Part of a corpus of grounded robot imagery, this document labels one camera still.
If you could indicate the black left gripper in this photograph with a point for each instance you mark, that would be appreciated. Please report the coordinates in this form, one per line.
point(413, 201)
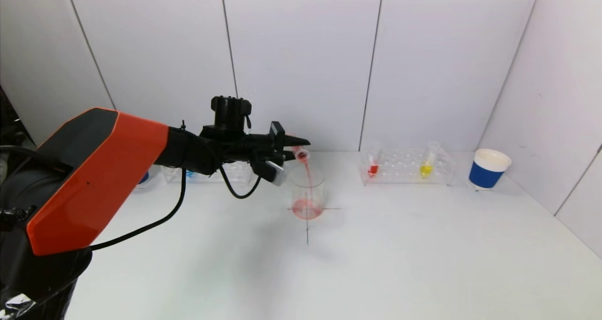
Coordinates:
point(277, 137)

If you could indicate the test tube with orange pigment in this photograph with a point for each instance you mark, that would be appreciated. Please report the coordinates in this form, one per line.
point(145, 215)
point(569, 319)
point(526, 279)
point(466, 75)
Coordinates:
point(302, 156)

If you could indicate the test tube with yellow pigment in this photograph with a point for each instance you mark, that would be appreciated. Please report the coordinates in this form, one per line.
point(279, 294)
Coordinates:
point(426, 170)

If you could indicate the clear glass beaker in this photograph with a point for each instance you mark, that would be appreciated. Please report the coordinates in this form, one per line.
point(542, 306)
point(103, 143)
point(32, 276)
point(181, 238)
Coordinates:
point(307, 207)

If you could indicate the clear acrylic test tube rack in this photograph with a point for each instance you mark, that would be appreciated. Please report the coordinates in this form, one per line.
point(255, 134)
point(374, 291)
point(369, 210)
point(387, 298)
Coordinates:
point(400, 167)
point(235, 174)

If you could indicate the test tube with red pigment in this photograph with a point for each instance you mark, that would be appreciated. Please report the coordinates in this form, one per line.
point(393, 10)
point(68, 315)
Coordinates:
point(373, 170)

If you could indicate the white paper cup blue sleeve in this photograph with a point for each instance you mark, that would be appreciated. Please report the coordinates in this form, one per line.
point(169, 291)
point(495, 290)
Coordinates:
point(485, 175)
point(143, 179)

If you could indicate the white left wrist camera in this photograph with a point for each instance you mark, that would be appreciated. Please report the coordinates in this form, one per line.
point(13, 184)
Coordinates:
point(273, 173)

